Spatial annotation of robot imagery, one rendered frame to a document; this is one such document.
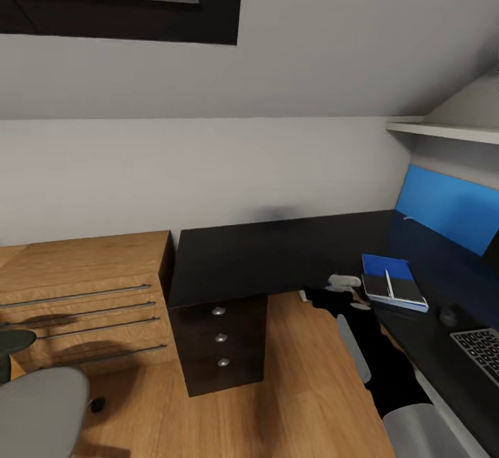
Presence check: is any folder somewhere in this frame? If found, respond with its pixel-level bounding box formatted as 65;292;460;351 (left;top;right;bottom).
362;254;428;312

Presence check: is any notebook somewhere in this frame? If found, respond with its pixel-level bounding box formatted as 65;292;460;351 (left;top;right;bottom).
361;273;426;305

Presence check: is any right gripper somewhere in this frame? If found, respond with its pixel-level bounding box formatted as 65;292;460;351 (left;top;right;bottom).
305;287;353;314

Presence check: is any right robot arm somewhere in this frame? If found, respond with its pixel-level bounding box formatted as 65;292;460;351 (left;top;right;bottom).
305;274;471;458

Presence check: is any keyboard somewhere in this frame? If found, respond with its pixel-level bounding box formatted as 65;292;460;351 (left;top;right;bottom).
450;328;499;388

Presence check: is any swivel chair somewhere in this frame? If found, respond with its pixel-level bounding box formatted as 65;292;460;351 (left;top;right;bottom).
0;330;105;458

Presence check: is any monitor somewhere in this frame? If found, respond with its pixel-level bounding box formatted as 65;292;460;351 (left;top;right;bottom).
480;230;499;274

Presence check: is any mouse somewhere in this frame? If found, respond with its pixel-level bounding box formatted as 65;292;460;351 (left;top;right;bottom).
436;306;458;327

